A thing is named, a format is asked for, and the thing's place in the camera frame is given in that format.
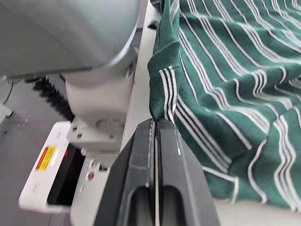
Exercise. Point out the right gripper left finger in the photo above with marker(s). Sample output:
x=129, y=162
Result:
x=131, y=174

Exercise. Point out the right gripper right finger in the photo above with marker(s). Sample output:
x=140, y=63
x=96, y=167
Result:
x=181, y=174

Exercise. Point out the green striped T-shirt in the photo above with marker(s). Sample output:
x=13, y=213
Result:
x=235, y=94

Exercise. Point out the robot body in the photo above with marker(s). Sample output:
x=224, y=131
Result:
x=70, y=47

